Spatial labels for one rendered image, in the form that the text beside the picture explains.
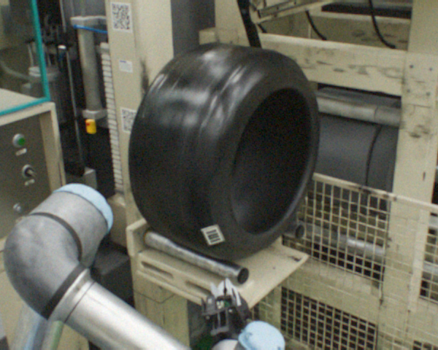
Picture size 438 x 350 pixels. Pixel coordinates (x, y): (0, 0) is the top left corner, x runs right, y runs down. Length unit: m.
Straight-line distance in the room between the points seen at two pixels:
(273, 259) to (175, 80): 0.66
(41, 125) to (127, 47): 0.37
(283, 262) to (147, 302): 0.48
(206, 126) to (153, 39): 0.40
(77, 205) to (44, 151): 0.85
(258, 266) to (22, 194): 0.72
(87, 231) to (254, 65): 0.63
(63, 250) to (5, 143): 0.86
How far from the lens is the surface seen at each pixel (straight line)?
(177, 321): 2.07
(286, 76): 1.51
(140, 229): 1.72
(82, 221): 1.01
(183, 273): 1.65
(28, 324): 1.19
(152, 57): 1.65
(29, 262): 0.94
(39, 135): 1.83
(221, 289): 1.36
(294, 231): 1.75
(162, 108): 1.42
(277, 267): 1.78
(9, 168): 1.80
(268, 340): 1.04
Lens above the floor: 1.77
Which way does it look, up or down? 24 degrees down
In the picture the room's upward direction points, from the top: 1 degrees counter-clockwise
